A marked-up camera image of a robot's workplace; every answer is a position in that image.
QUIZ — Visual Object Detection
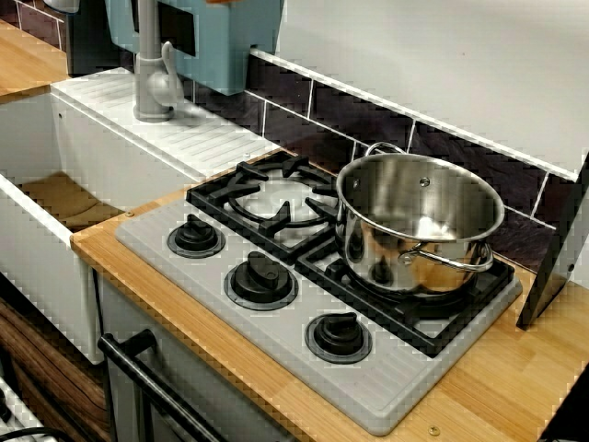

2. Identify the brown cardboard sheet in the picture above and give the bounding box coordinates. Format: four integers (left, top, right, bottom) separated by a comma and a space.
17, 169, 128, 232

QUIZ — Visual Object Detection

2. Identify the grey toy stove plate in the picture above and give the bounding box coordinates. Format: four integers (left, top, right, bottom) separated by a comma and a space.
114, 151, 524, 436

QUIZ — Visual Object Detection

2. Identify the stainless steel pot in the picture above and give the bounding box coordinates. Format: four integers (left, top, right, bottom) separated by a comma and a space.
334, 141, 505, 297

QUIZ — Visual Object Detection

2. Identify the black oven door handle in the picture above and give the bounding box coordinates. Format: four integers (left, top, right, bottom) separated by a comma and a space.
97, 329, 227, 442

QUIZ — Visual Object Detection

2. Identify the dark tile backsplash panel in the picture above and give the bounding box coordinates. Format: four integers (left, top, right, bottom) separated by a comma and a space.
0, 0, 589, 331

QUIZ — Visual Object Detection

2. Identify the black stove knob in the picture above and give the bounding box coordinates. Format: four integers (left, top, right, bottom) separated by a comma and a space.
224, 250, 298, 312
166, 218, 226, 259
302, 311, 374, 365

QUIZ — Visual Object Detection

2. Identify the teal cabinet box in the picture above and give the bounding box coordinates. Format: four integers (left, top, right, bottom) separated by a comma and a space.
104, 0, 287, 97

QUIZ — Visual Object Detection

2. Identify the white toy sink basin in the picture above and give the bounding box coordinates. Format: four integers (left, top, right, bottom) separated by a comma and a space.
0, 66, 283, 366

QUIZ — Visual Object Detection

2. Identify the grey toy faucet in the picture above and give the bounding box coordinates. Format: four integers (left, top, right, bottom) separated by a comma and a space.
133, 0, 179, 123

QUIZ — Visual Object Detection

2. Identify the white oven door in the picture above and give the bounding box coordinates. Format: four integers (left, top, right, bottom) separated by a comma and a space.
98, 275, 295, 442

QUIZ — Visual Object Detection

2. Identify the black burner grate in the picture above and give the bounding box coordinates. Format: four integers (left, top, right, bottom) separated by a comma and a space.
186, 151, 341, 266
294, 248, 517, 361

